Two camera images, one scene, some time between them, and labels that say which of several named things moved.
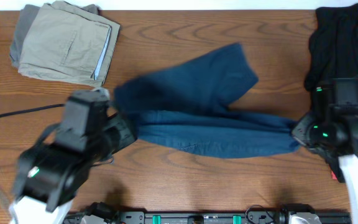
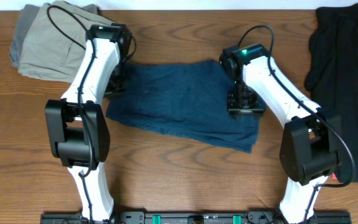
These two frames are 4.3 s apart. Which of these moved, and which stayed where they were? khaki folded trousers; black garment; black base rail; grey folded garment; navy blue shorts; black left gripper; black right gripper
Moved: black left gripper; black right gripper; navy blue shorts
Stayed: khaki folded trousers; black base rail; black garment; grey folded garment
